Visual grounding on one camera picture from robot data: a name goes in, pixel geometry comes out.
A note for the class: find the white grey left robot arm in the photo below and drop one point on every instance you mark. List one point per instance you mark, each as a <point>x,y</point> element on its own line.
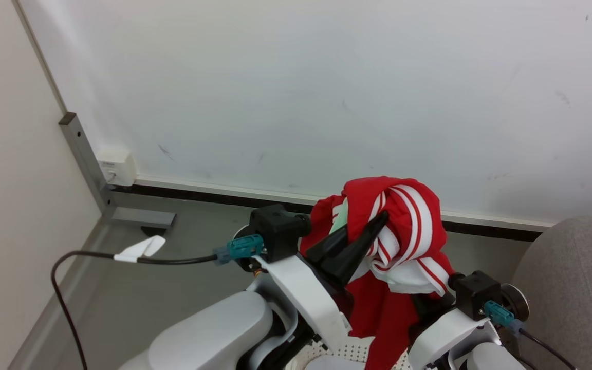
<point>208,334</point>

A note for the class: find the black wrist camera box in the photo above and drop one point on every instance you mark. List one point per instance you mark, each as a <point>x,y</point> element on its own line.
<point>278,231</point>
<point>476,293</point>

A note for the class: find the grey upholstered seat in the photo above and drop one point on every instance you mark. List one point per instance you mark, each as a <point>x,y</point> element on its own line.
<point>568,288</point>

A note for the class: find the black frame foot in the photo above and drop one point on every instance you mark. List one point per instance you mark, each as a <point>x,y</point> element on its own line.
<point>153,231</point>

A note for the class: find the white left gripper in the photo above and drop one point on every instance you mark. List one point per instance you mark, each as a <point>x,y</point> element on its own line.
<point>306,298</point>

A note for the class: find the red white striped garment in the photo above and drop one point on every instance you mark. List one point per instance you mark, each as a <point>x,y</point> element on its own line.
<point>404,226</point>

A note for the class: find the grey metal partition foot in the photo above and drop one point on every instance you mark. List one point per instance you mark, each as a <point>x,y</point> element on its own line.
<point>88,159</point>

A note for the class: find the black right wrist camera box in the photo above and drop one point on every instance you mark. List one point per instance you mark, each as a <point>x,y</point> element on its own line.
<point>476,293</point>

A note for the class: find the white baseboard strip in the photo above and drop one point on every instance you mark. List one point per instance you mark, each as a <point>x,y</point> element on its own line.
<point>275,194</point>

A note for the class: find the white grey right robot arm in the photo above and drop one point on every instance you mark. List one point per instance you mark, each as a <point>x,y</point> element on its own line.
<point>491,359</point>

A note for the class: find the white wall socket box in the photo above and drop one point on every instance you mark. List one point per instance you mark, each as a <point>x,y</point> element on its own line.
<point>117,167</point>

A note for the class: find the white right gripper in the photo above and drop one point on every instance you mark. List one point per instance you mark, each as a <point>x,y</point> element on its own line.
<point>450,339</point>

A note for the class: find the white laundry basket brown rim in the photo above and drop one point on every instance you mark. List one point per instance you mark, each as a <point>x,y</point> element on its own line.
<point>350,352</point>

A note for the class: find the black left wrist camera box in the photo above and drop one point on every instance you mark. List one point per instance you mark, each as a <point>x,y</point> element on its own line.
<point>278,231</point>

